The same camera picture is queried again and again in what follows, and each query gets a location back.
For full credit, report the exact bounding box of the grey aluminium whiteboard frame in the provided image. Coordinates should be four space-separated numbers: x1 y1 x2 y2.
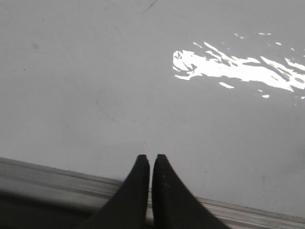
0 158 305 229

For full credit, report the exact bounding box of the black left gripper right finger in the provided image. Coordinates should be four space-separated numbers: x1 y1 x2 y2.
152 154 229 229

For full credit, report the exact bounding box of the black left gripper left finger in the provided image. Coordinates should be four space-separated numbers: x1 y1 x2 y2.
81 155 150 229

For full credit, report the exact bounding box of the white whiteboard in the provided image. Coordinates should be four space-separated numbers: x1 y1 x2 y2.
0 0 305 217

